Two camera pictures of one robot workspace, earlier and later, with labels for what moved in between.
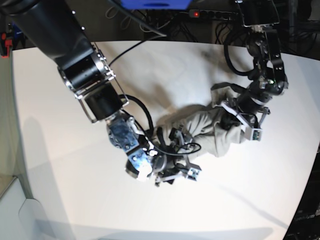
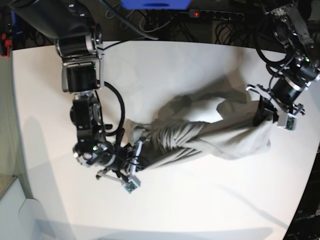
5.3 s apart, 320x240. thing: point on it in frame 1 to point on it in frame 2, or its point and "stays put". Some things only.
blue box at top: [156, 4] stays put
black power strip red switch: [213, 14] stays put
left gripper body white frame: [191, 170] to [130, 182]
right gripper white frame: [263, 112] to [288, 112]
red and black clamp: [5, 44] stays put
